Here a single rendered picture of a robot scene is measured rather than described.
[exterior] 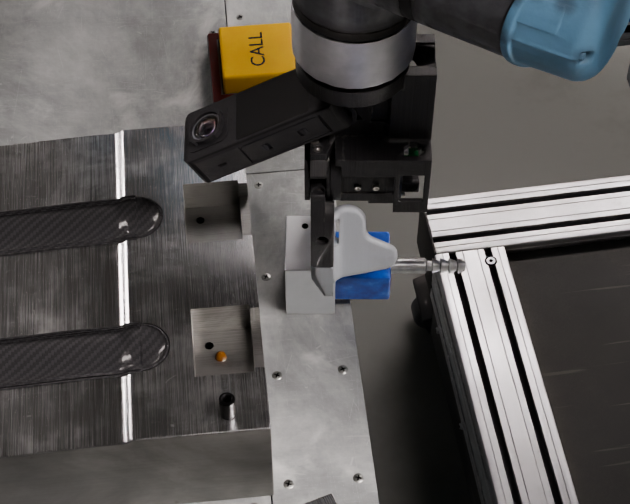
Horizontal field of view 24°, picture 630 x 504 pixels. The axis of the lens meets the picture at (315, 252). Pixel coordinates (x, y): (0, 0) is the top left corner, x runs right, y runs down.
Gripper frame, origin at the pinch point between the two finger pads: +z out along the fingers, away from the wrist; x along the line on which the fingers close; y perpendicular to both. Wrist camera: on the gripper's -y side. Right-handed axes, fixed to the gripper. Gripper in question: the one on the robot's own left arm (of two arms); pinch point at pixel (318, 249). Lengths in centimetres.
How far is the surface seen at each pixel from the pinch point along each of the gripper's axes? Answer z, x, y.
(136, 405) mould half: -4.4, -15.8, -11.4
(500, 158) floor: 85, 82, 27
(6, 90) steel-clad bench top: 4.6, 19.9, -25.9
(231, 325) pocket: -2.1, -8.1, -5.8
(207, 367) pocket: -1.7, -11.2, -7.3
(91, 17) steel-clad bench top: 4.6, 28.6, -19.8
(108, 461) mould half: -2.0, -18.5, -13.2
